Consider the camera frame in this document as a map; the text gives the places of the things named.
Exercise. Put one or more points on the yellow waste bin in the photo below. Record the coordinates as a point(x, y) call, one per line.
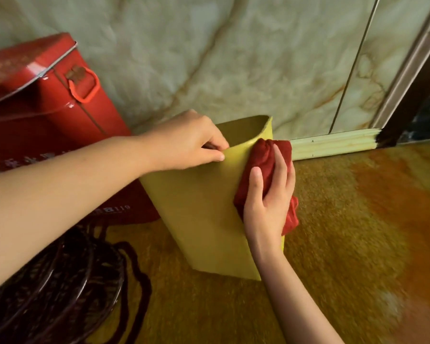
point(197, 211)

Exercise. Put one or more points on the red cloth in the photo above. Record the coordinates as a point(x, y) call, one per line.
point(263, 159)

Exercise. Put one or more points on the black object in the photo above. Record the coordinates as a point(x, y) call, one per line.
point(426, 119)

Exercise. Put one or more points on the red box lid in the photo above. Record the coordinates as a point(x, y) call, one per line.
point(18, 68)

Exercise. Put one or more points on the person's left thumb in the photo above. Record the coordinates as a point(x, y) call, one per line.
point(204, 156)

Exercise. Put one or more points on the red metal box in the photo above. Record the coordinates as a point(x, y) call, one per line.
point(57, 125)

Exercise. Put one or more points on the person's right hand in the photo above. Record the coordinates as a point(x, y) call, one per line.
point(267, 214)

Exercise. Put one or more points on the person's right forearm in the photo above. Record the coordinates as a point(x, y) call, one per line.
point(294, 304)

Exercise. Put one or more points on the person's right middle finger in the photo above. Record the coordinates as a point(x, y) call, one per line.
point(291, 182)

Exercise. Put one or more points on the dark brown door frame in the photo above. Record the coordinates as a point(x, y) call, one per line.
point(412, 93)

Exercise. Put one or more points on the person's left forearm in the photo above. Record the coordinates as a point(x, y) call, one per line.
point(57, 200)

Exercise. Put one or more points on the pale green baseboard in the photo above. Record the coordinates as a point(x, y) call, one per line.
point(333, 143)

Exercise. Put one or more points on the person's left hand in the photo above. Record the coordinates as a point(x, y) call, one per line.
point(182, 143)

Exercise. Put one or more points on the silver metal trim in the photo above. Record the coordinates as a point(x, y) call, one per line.
point(405, 64)

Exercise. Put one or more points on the person's right thumb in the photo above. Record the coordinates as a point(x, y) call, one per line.
point(256, 184)

